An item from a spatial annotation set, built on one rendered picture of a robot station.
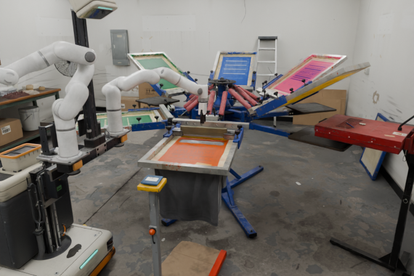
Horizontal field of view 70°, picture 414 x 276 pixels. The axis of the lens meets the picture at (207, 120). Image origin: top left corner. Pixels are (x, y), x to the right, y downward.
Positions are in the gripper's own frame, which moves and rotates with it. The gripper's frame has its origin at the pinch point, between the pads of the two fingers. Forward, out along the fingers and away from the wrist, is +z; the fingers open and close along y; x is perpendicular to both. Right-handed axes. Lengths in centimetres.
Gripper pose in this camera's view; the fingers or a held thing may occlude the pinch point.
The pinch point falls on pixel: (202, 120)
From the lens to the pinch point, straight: 235.5
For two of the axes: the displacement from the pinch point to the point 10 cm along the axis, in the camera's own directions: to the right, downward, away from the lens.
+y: -2.2, 2.6, -9.4
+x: 9.8, 0.6, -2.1
